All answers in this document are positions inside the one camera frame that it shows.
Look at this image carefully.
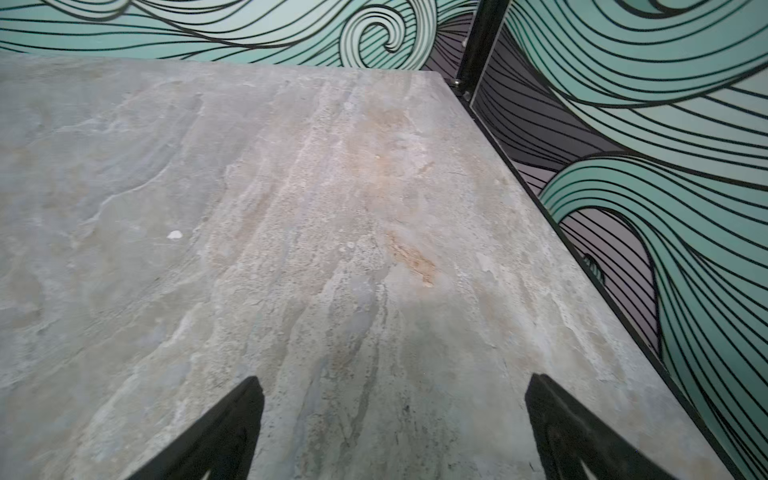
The black corner frame post right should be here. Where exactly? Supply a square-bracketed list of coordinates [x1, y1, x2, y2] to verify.
[453, 0, 510, 99]

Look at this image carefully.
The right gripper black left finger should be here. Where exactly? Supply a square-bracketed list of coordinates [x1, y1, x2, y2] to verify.
[130, 376, 265, 479]

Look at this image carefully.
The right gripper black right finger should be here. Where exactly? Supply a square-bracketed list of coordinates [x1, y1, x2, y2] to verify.
[525, 374, 672, 479]

